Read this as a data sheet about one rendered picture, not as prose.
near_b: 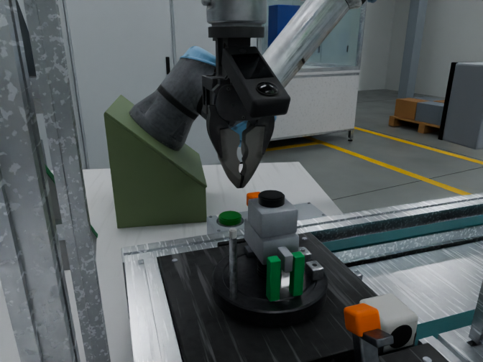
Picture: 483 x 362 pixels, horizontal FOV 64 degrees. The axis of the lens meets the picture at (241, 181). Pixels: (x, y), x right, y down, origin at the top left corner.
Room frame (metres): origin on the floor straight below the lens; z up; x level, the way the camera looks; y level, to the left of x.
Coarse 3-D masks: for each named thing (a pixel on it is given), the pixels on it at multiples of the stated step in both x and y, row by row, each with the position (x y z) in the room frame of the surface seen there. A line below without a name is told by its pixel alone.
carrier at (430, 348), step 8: (424, 344) 0.31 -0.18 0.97; (400, 352) 0.30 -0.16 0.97; (408, 352) 0.30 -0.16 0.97; (416, 352) 0.30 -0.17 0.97; (424, 352) 0.30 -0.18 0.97; (432, 352) 0.30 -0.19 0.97; (384, 360) 0.29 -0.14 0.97; (392, 360) 0.29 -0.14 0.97; (400, 360) 0.29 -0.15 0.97; (408, 360) 0.29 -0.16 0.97; (416, 360) 0.29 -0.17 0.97; (424, 360) 0.29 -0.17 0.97; (432, 360) 0.29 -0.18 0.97; (440, 360) 0.29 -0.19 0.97
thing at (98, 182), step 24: (216, 168) 1.22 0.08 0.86; (240, 168) 1.22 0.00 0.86; (264, 168) 1.22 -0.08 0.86; (288, 168) 1.22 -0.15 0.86; (96, 192) 1.00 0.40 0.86; (216, 192) 1.00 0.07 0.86; (240, 192) 1.00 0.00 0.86; (288, 192) 1.00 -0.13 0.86; (312, 192) 1.00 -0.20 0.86; (96, 216) 0.85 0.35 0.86; (120, 240) 0.73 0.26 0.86; (144, 240) 0.73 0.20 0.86; (168, 240) 0.73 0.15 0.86; (96, 264) 0.64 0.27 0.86; (120, 264) 0.64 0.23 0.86; (0, 288) 0.56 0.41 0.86
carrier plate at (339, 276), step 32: (160, 256) 0.48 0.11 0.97; (192, 256) 0.48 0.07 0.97; (224, 256) 0.48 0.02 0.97; (320, 256) 0.48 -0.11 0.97; (192, 288) 0.41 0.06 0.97; (352, 288) 0.41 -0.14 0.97; (192, 320) 0.35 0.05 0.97; (224, 320) 0.35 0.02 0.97; (320, 320) 0.35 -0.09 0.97; (192, 352) 0.30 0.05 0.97; (224, 352) 0.30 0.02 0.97; (256, 352) 0.30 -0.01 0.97; (288, 352) 0.30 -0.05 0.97; (320, 352) 0.30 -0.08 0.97; (352, 352) 0.31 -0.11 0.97
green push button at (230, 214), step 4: (224, 212) 0.63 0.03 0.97; (228, 212) 0.63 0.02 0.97; (232, 212) 0.63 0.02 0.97; (236, 212) 0.63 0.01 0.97; (220, 216) 0.61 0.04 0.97; (224, 216) 0.61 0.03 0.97; (228, 216) 0.61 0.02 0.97; (232, 216) 0.61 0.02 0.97; (236, 216) 0.61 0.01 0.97; (240, 216) 0.61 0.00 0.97; (220, 220) 0.61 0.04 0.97; (224, 220) 0.60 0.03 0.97; (228, 220) 0.60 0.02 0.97; (232, 220) 0.60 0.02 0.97; (236, 220) 0.60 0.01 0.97; (240, 220) 0.61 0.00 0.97; (224, 224) 0.60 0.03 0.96; (228, 224) 0.60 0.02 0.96; (232, 224) 0.60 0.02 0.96
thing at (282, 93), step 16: (224, 48) 0.51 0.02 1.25; (240, 48) 0.51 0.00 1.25; (256, 48) 0.52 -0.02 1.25; (224, 64) 0.50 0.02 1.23; (240, 64) 0.48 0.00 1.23; (256, 64) 0.48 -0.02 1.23; (240, 80) 0.45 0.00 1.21; (256, 80) 0.45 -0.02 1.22; (272, 80) 0.46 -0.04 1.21; (240, 96) 0.45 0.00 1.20; (256, 96) 0.43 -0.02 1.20; (272, 96) 0.43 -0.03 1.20; (288, 96) 0.43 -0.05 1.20; (256, 112) 0.42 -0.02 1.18; (272, 112) 0.43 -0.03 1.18
